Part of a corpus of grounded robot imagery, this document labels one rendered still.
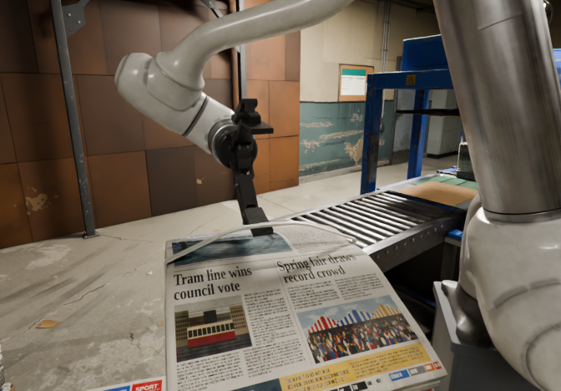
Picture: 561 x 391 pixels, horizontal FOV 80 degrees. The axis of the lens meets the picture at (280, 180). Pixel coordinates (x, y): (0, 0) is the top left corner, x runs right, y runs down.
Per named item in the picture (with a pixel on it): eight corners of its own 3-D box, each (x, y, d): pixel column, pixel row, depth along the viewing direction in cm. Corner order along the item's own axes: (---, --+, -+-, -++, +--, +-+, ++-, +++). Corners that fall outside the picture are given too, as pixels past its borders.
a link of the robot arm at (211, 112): (236, 174, 72) (181, 142, 66) (225, 155, 86) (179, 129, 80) (264, 131, 71) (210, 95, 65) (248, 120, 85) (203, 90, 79)
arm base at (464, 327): (525, 286, 74) (530, 264, 73) (583, 361, 54) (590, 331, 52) (437, 275, 79) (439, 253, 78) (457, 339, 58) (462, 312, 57)
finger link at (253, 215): (243, 209, 52) (243, 213, 53) (253, 232, 46) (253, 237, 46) (261, 206, 53) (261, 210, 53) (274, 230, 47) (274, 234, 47)
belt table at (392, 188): (474, 230, 181) (477, 212, 179) (375, 200, 231) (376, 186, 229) (521, 205, 223) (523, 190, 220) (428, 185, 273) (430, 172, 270)
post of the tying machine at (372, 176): (361, 286, 254) (376, 73, 216) (353, 281, 261) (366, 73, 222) (369, 281, 259) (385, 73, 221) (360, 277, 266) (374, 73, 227)
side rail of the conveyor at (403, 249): (270, 332, 106) (270, 299, 103) (260, 323, 110) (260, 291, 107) (465, 231, 185) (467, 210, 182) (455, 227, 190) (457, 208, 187)
